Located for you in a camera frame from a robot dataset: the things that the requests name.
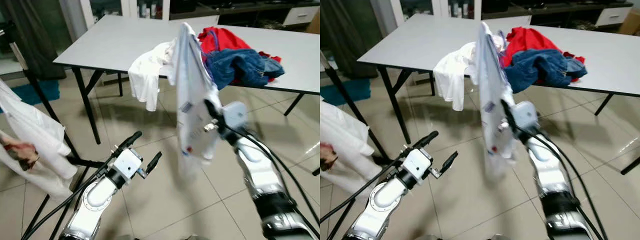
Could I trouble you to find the grey table black legs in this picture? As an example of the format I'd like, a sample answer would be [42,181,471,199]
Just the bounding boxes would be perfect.
[357,12,640,146]
[52,14,321,146]

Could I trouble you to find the white drawer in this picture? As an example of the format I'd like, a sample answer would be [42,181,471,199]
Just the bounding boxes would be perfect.
[282,6,321,26]
[595,6,633,27]

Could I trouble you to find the white shirt brown print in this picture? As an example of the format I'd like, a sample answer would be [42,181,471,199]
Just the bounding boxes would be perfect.
[320,100,376,198]
[0,80,78,198]

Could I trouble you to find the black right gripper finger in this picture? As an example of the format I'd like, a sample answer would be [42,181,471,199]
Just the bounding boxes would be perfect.
[500,99,518,123]
[203,99,223,123]

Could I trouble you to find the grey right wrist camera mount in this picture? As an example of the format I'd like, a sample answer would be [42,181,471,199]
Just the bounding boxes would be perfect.
[512,100,540,131]
[221,101,248,132]

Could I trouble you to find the red shirt white stripes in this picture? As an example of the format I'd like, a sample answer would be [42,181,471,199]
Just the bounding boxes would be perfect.
[197,26,282,83]
[502,26,586,76]

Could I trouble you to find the black clothes rack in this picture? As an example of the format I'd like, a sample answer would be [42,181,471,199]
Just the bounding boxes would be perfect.
[320,50,396,240]
[0,30,108,240]

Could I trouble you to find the teal rug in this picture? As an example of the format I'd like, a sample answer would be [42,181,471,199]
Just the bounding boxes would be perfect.
[320,77,372,107]
[10,80,61,106]

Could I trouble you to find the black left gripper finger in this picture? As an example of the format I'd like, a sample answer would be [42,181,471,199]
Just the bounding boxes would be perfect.
[145,151,163,176]
[410,131,440,151]
[116,131,144,152]
[441,151,459,176]

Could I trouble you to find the dark curtain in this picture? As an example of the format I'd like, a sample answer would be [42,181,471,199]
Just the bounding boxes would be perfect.
[320,0,378,78]
[0,0,66,81]

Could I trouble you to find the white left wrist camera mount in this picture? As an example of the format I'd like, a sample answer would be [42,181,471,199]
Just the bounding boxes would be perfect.
[112,148,143,180]
[401,147,433,180]

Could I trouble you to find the pale white shirt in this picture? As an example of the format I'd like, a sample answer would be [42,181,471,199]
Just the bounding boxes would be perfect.
[475,21,521,176]
[172,22,223,178]

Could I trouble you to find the white glass door cabinet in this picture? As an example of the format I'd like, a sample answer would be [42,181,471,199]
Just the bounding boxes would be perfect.
[370,0,483,23]
[60,0,171,31]

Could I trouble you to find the blue denim jeans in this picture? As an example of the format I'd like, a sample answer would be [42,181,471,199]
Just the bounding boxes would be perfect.
[205,48,286,91]
[505,48,588,93]

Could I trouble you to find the dark TV stand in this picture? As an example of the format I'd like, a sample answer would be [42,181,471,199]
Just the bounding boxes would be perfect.
[170,0,321,31]
[482,0,640,31]

